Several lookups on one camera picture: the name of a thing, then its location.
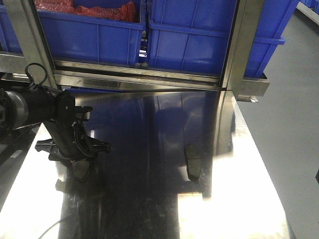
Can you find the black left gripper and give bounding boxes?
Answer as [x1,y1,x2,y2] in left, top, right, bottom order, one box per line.
[35,120,110,162]

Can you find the grey brake pad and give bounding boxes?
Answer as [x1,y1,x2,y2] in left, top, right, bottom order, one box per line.
[184,144,201,183]
[72,160,91,183]

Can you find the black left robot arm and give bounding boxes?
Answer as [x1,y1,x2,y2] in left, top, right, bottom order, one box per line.
[0,86,110,164]

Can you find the left blue plastic bin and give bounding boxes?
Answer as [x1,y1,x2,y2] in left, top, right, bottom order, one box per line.
[38,0,147,65]

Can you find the far-left blue plastic bin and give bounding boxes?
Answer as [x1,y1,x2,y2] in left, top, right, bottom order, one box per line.
[0,4,22,53]

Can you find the red bubble wrap bags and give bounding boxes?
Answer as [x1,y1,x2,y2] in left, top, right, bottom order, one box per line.
[34,0,137,22]

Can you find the right blue plastic bin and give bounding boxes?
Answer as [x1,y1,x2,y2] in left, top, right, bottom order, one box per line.
[147,0,298,78]

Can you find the grey camera on left wrist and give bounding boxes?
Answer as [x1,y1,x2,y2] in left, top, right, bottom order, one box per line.
[75,106,93,122]

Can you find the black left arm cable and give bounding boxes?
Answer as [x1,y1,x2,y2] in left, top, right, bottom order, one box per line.
[24,62,48,92]

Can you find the stainless steel rack frame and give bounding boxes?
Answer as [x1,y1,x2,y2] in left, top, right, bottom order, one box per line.
[0,0,269,102]

